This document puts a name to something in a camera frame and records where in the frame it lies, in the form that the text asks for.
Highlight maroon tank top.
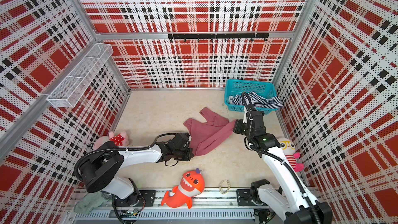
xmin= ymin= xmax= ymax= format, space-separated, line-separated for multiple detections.
xmin=183 ymin=107 xmax=236 ymax=157

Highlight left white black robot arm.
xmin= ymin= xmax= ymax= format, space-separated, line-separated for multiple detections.
xmin=74 ymin=133 xmax=193 ymax=206

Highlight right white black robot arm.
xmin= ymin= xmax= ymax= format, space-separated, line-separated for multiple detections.
xmin=233 ymin=92 xmax=333 ymax=224

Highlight striped black white tank top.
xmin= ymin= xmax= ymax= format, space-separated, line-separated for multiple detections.
xmin=228 ymin=92 xmax=283 ymax=110

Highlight red shark plush toy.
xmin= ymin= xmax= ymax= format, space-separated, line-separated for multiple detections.
xmin=161 ymin=168 xmax=205 ymax=209

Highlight white plush toy yellow glasses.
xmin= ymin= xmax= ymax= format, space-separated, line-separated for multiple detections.
xmin=277 ymin=137 xmax=304 ymax=172

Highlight teal plastic basket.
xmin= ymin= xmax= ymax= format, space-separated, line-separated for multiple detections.
xmin=224 ymin=79 xmax=279 ymax=114

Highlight pink plush toy red dress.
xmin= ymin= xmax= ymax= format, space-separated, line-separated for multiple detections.
xmin=93 ymin=131 xmax=129 ymax=150

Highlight green cloth rag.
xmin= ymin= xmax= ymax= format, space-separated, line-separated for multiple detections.
xmin=74 ymin=192 xmax=108 ymax=214

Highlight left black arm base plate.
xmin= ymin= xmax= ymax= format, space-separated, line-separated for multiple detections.
xmin=112 ymin=190 xmax=156 ymax=207

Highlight clear plastic ring loop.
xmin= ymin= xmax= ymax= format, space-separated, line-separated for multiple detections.
xmin=218 ymin=179 xmax=231 ymax=195

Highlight aluminium front rail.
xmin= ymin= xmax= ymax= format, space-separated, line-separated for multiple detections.
xmin=66 ymin=187 xmax=325 ymax=222

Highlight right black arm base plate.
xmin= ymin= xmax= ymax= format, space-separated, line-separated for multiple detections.
xmin=236 ymin=189 xmax=267 ymax=206

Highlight black wall hook rail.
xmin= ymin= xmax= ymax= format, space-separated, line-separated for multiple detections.
xmin=167 ymin=33 xmax=269 ymax=41

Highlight white wire mesh shelf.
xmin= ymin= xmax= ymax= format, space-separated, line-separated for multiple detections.
xmin=47 ymin=43 xmax=113 ymax=108

